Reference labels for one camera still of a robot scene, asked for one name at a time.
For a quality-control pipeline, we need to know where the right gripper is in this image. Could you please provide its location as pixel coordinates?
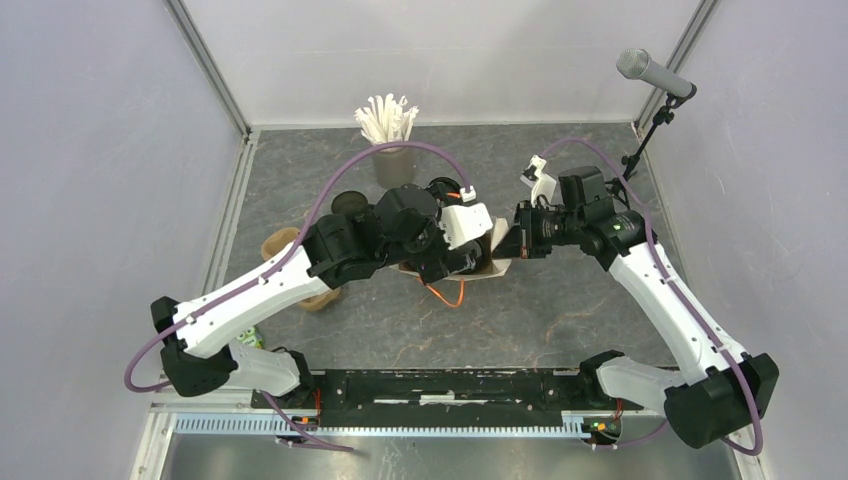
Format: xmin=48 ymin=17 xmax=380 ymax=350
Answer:
xmin=491 ymin=199 xmax=583 ymax=258

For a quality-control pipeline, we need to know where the brown paper takeout bag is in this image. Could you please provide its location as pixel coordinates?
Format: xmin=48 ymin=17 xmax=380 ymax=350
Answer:
xmin=393 ymin=193 xmax=511 ymax=308

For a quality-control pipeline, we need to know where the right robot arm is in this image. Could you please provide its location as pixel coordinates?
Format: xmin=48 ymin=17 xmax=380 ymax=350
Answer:
xmin=493 ymin=163 xmax=779 ymax=455

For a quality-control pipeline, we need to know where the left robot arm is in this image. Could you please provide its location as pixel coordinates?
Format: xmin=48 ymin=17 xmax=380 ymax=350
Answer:
xmin=151 ymin=179 xmax=493 ymax=408

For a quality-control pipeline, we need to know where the grey straw holder cup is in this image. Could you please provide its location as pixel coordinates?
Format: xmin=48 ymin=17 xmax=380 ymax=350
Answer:
xmin=370 ymin=147 xmax=416 ymax=189

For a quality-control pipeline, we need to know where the white wrapped straws bundle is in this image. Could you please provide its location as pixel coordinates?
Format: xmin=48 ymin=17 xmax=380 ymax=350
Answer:
xmin=354 ymin=93 xmax=419 ymax=145

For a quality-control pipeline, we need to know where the black microphone stand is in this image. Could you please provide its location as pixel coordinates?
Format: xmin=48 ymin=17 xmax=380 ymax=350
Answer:
xmin=606 ymin=93 xmax=686 ymax=209

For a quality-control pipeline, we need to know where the grey microphone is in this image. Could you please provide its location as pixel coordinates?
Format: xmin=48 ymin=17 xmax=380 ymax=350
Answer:
xmin=616 ymin=48 xmax=697 ymax=99

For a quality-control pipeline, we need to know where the green owl number tile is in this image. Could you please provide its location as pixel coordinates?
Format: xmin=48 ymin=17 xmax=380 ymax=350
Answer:
xmin=237 ymin=328 xmax=264 ymax=349

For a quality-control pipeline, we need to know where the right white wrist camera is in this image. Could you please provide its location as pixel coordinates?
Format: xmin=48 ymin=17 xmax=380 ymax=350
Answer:
xmin=519 ymin=155 xmax=557 ymax=207

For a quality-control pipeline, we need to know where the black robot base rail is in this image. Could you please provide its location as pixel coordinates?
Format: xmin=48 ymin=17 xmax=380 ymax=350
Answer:
xmin=276 ymin=368 xmax=640 ymax=434

